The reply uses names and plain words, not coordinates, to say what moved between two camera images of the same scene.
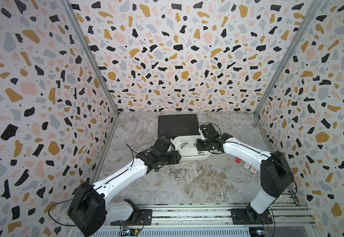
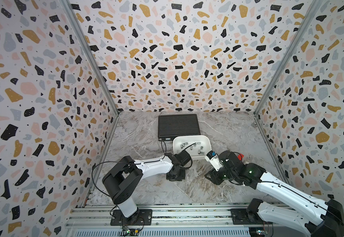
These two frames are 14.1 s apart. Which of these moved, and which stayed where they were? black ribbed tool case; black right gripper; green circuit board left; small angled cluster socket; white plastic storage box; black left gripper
Moved: black right gripper; black left gripper
Stayed: black ribbed tool case; green circuit board left; white plastic storage box; small angled cluster socket
